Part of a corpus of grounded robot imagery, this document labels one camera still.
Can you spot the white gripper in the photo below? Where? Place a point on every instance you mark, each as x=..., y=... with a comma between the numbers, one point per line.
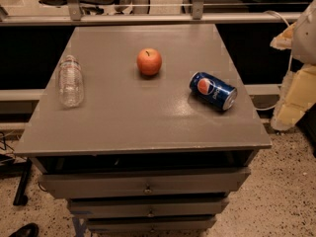
x=305, y=39

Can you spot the blue pepsi can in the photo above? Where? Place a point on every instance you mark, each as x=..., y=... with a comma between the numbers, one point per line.
x=213, y=90

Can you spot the red apple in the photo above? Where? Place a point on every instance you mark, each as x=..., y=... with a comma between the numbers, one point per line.
x=149, y=61

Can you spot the middle grey drawer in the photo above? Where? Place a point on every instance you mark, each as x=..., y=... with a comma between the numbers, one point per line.
x=148, y=207

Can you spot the grey drawer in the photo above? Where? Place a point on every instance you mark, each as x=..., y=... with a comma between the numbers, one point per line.
x=148, y=207
x=147, y=224
x=138, y=184

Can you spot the grey drawer cabinet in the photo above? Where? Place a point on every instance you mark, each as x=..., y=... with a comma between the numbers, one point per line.
x=130, y=122

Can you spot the bottom grey drawer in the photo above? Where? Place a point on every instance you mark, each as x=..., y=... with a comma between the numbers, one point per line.
x=147, y=224

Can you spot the clear plastic water bottle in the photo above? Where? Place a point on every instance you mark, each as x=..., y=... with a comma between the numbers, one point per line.
x=70, y=82

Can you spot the grey metal railing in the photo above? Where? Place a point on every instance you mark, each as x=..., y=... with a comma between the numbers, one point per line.
x=76, y=13

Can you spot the top grey drawer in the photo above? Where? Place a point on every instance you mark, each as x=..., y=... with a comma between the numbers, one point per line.
x=138, y=184

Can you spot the black stand leg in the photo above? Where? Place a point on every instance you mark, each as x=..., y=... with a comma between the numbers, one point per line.
x=21, y=198

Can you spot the black shoe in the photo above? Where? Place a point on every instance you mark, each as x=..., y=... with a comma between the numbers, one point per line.
x=29, y=230

